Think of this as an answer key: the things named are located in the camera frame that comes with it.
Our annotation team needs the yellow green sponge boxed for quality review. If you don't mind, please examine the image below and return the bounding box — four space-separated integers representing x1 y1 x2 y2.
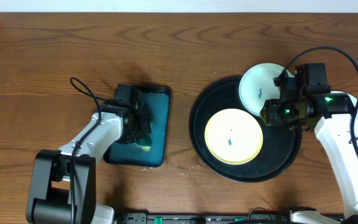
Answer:
135 136 152 151

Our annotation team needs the yellow plate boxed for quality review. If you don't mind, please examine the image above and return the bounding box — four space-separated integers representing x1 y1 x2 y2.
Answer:
204 108 264 165

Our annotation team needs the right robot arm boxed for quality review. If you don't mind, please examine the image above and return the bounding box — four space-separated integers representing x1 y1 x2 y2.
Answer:
260 91 358 223

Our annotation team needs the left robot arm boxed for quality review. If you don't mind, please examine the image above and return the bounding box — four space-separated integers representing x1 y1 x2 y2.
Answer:
25 105 151 223

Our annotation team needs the black rectangular water tray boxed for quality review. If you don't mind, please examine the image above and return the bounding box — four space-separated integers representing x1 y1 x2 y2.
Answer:
103 85 170 167

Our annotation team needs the black round tray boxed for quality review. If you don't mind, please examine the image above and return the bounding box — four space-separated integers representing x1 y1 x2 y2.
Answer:
189 76 302 183

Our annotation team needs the white plate with stain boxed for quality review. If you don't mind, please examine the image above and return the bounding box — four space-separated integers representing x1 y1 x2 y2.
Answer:
239 63 283 117

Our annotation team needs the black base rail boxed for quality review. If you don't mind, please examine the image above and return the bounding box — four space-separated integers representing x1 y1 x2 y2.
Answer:
113 213 289 224

